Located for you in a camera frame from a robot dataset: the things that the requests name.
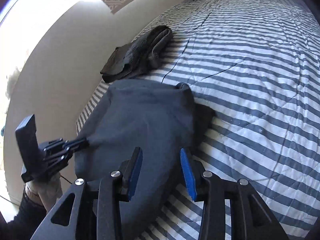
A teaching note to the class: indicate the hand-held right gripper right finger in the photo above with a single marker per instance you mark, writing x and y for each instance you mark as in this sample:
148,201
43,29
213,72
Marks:
187,177

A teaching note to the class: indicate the striped blue white bed quilt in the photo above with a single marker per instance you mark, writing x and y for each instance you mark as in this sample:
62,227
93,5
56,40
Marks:
250,80

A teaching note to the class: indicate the person's left forearm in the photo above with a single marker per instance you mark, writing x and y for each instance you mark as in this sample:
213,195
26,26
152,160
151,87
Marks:
27,212

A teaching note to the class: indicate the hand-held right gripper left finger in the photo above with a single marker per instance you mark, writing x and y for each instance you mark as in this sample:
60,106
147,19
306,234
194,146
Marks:
135,175

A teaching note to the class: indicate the dark grey folded garment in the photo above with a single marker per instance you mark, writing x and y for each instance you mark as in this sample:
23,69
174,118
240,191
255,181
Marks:
135,55

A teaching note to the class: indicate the slate blue jacket pink trim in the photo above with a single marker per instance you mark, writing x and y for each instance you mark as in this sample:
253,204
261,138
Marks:
140,115

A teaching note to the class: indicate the person's left hand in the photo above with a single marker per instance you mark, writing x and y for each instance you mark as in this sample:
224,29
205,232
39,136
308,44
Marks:
47,192

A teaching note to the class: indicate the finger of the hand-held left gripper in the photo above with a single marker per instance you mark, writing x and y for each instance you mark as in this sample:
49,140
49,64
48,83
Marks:
58,158
75,143

